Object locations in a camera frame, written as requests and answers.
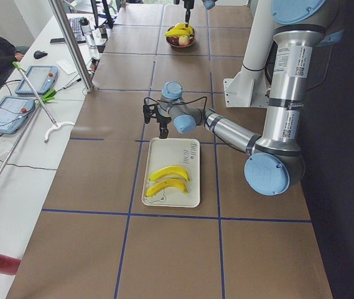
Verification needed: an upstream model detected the blue teach pendant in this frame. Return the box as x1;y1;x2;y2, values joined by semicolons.
0;96;35;134
15;65;58;96

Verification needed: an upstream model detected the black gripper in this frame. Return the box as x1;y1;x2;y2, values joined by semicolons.
143;101;172;139
174;0;195;28

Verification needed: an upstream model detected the white bear tray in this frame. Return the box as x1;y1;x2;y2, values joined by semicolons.
142;138;200;207

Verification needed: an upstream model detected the metal cup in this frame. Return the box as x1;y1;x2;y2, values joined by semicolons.
98;26;107;38

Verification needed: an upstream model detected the aluminium frame post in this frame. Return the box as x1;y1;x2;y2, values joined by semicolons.
49;0;94;93

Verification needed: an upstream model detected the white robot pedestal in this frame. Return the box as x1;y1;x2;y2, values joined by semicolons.
224;1;277;108

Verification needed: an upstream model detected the green handled reacher grabber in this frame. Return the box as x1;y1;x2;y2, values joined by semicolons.
12;62;75;143

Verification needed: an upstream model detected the yellow banana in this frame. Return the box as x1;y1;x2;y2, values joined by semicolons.
146;178;189;197
165;23;195;37
149;165;190;182

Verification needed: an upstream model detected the brown wicker basket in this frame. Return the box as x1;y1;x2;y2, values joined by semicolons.
165;30;196;48

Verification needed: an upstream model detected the black smartphone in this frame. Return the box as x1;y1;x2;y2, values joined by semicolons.
50;38;65;44

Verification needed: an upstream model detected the clear water bottle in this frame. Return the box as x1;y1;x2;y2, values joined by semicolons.
80;17;98;50

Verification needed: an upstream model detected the blue teach pendant far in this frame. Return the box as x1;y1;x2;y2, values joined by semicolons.
15;65;58;96

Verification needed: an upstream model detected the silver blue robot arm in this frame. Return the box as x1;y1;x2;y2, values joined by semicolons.
183;0;217;27
143;1;345;196

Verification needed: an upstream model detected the blue teach pendant near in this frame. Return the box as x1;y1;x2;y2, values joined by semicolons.
0;96;35;134

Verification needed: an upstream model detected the red yellow apple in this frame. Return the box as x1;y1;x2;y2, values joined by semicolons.
178;36;190;47

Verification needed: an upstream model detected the black keyboard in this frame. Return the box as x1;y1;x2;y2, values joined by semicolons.
68;17;85;44

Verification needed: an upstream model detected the long metal reacher grabber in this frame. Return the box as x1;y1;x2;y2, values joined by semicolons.
0;105;42;176

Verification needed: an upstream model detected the black computer mouse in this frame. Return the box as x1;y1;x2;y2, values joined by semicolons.
33;50;48;59

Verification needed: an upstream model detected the dark purple fruit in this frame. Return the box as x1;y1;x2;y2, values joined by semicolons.
167;37;179;46

